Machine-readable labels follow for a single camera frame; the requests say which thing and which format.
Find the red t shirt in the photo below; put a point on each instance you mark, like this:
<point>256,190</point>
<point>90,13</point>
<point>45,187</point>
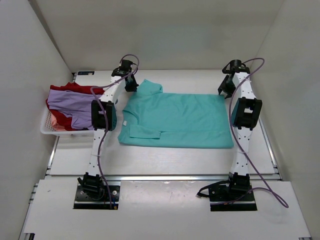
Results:
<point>74,87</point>

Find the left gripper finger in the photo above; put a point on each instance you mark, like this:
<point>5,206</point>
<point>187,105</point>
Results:
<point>129,88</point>
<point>135,87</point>

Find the aluminium rail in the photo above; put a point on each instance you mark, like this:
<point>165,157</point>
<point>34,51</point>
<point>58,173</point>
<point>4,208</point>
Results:
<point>268,177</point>

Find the pink t shirt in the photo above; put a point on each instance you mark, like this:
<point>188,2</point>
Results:
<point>55,125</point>

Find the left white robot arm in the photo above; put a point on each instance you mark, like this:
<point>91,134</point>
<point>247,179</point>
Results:
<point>104,121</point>

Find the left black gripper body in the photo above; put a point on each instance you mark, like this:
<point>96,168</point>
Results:
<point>132,81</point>

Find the teal t shirt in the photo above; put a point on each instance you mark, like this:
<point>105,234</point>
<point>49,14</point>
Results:
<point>154,118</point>

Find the lavender t shirt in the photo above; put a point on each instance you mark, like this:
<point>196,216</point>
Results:
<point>71,109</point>

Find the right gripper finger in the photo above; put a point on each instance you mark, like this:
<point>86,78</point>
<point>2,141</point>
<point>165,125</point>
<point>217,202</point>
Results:
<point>228,94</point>
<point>221,88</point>

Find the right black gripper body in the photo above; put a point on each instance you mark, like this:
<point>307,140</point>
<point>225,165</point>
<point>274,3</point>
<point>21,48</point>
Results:
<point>227,84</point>

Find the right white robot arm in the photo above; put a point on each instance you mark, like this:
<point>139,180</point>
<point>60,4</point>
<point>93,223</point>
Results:
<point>244,111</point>

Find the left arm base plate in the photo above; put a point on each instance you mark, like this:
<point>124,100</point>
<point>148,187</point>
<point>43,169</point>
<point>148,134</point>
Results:
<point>84,200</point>

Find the white plastic basket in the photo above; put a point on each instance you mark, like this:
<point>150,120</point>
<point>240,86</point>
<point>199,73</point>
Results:
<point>47,129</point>

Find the left black corner label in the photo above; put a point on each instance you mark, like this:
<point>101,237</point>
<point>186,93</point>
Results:
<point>85,73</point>

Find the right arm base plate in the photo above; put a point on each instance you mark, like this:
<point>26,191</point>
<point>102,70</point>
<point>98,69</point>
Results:
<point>222,201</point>

